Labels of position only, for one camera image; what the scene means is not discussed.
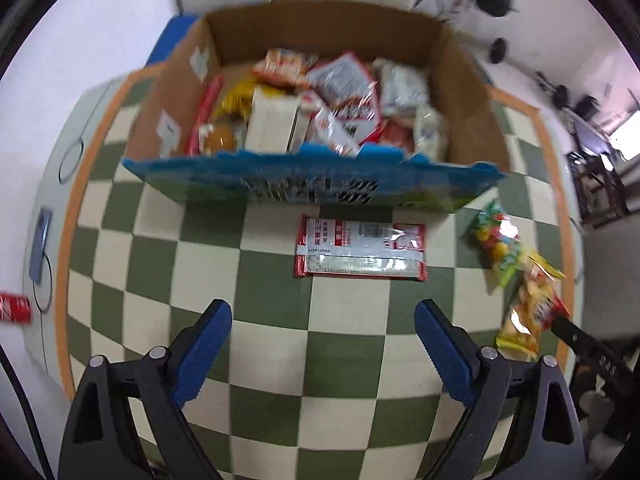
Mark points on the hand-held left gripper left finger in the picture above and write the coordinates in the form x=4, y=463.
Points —
x=200, y=355

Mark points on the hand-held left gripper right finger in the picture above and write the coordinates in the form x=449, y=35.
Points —
x=445, y=355

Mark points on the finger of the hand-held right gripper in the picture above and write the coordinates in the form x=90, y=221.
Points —
x=570, y=332

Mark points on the yellow biscuit bag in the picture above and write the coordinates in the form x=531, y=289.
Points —
x=525, y=315

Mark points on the blue green cardboard box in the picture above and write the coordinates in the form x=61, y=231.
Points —
x=310, y=190

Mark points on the dark red clear packet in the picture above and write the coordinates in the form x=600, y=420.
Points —
x=396, y=134

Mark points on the red sausage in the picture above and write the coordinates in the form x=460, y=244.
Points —
x=202, y=115

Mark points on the white snack packet black print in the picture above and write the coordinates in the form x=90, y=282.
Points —
x=402, y=87

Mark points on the silver red snack packet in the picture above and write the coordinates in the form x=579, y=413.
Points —
x=340, y=75

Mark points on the orange foil snack packet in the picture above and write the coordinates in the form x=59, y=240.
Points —
x=285, y=67

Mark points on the green white checkered tablecloth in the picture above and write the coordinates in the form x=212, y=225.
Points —
x=280, y=360

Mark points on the colourful candy bag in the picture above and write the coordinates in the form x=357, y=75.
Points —
x=495, y=245

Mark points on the dark wooden chair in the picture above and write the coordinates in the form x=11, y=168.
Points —
x=600, y=185

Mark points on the red drink can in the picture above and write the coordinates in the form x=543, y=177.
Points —
x=15, y=307

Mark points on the blue phone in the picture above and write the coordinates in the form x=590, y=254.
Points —
x=40, y=245

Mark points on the orange jelly cup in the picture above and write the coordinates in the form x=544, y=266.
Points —
x=220, y=137

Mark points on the small white bag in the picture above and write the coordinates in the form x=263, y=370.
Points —
x=430, y=132

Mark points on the white carton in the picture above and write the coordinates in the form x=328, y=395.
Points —
x=270, y=120

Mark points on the clear red white packet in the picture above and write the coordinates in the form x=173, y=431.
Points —
x=345, y=127

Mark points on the yellow snack packet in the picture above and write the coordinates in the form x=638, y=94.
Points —
x=235, y=97

